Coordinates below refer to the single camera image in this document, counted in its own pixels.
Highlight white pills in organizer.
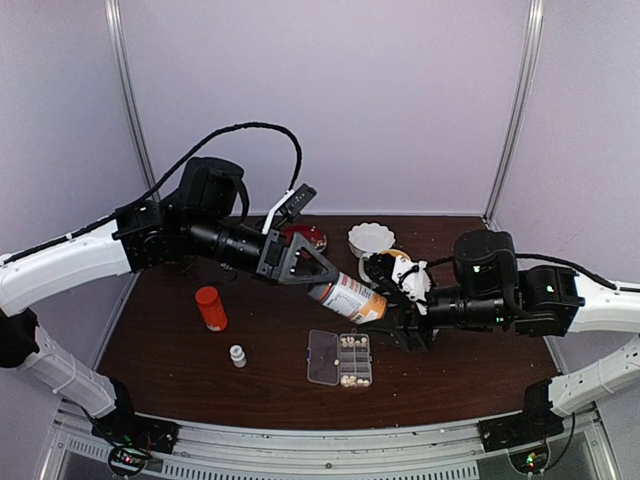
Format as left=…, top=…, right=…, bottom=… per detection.
left=340, top=335, right=369, bottom=348

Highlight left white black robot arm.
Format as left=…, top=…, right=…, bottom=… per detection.
left=1, top=157, right=339, bottom=444

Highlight patterned mug yellow inside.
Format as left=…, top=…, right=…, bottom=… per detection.
left=358, top=249, right=412, bottom=288

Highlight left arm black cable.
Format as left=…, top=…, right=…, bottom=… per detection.
left=0, top=121, right=305, bottom=266

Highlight aluminium frame post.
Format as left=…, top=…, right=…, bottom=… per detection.
left=103, top=0, right=168, bottom=189
left=482, top=0, right=545, bottom=230

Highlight small white bottle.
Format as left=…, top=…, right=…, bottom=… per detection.
left=229, top=344, right=247, bottom=368

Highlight clear plastic pill organizer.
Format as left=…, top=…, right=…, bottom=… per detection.
left=307, top=330, right=373, bottom=387

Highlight white scalloped bowl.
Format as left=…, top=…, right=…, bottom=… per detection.
left=347, top=222, right=396, bottom=259

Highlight left aluminium frame post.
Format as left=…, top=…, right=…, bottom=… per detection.
left=103, top=0, right=168, bottom=189

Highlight front aluminium rail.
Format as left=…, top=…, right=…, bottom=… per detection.
left=39, top=394, right=621, bottom=480

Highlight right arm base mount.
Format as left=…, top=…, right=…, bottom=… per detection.
left=478, top=412, right=564, bottom=452

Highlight grey lid pill bottle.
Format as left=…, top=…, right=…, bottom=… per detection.
left=308, top=273, right=388, bottom=325

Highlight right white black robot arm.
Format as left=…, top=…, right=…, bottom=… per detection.
left=363, top=230, right=639, bottom=442

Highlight cream pills in organizer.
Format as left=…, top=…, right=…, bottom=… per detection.
left=339, top=372, right=372, bottom=388

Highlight red patterned plate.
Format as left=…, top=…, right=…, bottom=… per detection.
left=281, top=224, right=328, bottom=252

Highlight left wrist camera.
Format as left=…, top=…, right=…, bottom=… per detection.
left=261, top=183, right=317, bottom=235

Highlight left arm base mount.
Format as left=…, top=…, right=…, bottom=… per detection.
left=90, top=415, right=180, bottom=454

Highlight right aluminium frame post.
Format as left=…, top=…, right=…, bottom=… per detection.
left=482, top=0, right=545, bottom=230

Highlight orange pill bottle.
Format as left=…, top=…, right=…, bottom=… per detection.
left=195, top=286, right=228, bottom=332

